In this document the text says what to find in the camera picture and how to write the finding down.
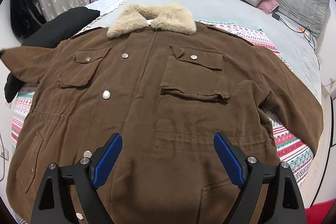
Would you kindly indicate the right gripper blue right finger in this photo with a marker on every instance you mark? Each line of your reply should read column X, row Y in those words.
column 232, row 158

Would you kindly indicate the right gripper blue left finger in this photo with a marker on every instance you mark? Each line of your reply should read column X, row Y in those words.
column 103, row 160

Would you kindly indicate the brown jacket with fur collar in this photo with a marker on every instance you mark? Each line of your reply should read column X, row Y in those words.
column 167, row 89

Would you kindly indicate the patterned pink green blanket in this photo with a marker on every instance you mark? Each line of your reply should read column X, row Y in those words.
column 290, row 148

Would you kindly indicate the red object on floor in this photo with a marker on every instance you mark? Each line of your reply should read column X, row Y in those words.
column 322, row 213

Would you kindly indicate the black garment on bed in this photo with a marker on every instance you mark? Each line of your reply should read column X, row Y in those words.
column 50, row 35

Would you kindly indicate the orange object on bed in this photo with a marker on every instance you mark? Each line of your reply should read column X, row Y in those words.
column 303, row 30

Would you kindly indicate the pink pillow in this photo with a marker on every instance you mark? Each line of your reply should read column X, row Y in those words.
column 268, row 6

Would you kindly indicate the grey bed sheet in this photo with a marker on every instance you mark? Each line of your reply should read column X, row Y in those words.
column 292, row 46

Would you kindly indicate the black charger with cable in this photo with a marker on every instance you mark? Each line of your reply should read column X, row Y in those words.
column 309, row 38

